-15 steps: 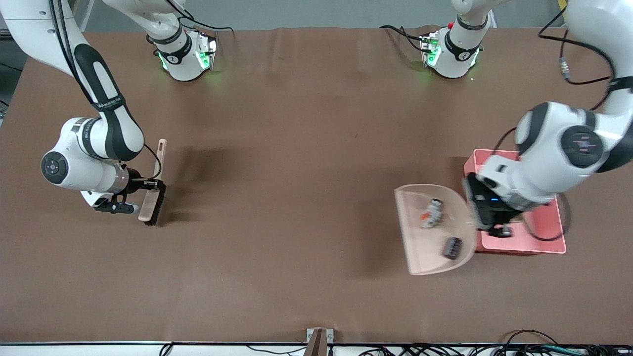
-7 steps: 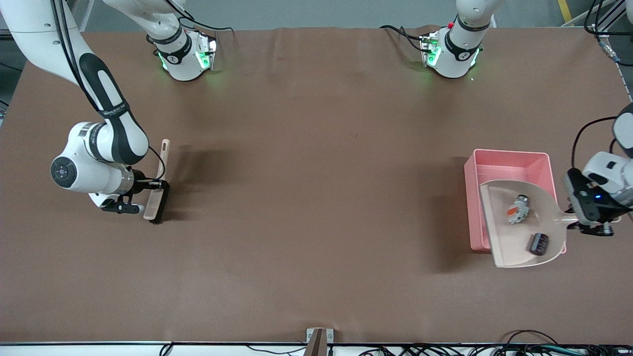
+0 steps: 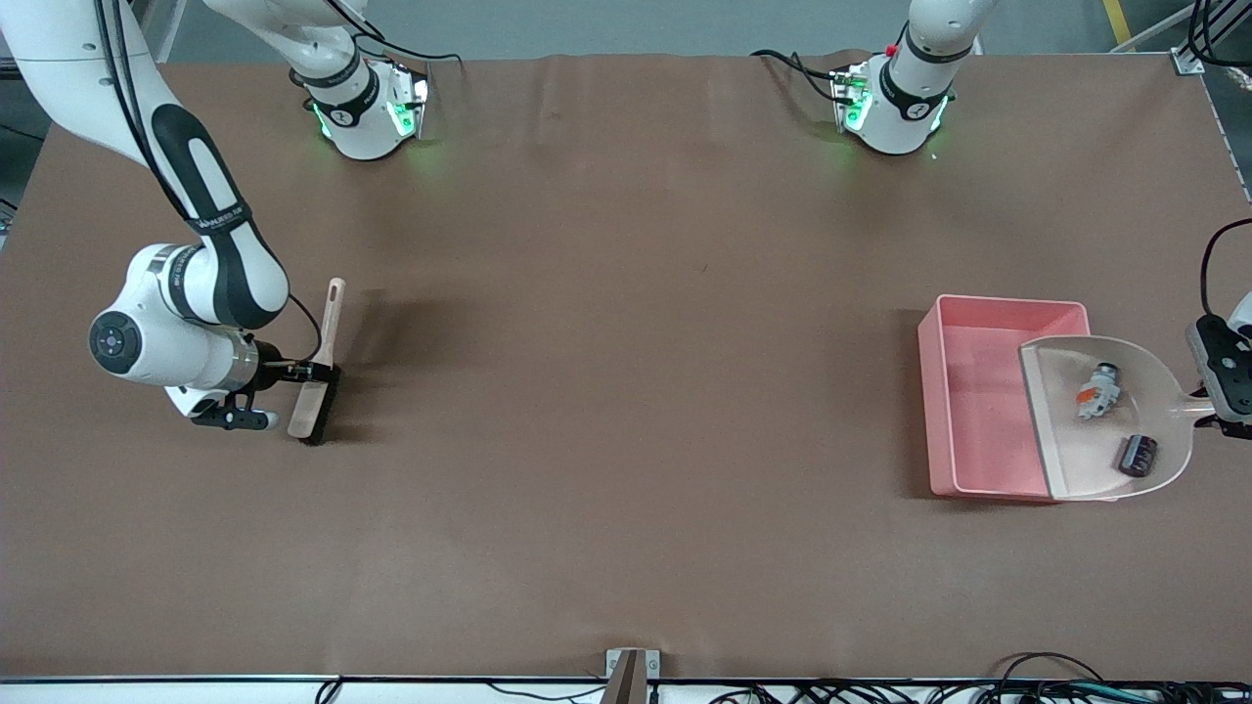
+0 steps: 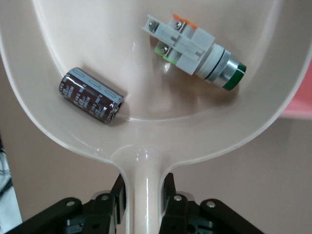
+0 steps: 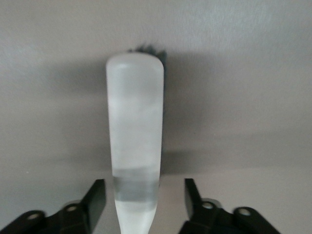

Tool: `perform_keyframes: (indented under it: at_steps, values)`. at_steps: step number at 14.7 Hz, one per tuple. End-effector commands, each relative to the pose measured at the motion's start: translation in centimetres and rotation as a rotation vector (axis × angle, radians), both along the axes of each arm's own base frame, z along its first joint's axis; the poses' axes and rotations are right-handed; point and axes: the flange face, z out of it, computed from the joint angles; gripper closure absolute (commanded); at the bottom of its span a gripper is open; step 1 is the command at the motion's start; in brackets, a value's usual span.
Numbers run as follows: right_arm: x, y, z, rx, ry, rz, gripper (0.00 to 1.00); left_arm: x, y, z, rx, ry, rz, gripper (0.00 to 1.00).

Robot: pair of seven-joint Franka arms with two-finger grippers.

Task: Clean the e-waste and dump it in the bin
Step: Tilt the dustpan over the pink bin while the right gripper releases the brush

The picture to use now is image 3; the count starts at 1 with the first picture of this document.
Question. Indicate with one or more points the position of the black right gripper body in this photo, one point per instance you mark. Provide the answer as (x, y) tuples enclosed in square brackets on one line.
[(270, 359)]

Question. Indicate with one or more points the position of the beige hand brush black bristles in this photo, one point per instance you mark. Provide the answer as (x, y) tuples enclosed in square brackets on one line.
[(305, 416)]

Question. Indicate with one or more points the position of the dark brown electronic component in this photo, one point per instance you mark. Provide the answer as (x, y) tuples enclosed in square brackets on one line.
[(1139, 456)]

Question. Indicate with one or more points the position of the white green electronic switch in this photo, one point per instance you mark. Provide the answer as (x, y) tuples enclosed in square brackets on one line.
[(1097, 393)]

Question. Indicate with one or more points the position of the beige plastic dustpan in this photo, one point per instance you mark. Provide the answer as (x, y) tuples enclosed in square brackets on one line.
[(1076, 450)]

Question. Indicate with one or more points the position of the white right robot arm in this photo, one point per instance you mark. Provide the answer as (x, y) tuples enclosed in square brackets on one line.
[(147, 332)]

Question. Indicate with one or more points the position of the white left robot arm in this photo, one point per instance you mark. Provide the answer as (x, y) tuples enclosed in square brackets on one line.
[(905, 98)]

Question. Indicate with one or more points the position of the pink plastic bin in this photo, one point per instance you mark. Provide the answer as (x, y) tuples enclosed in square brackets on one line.
[(978, 411)]

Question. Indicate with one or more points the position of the brown table mat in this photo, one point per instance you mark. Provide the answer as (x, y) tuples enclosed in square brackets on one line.
[(587, 244)]

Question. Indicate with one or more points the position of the aluminium frame profile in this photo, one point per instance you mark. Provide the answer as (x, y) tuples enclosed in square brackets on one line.
[(1186, 61)]

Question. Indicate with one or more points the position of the grey metal camera bracket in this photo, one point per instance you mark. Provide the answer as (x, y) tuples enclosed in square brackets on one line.
[(631, 675)]

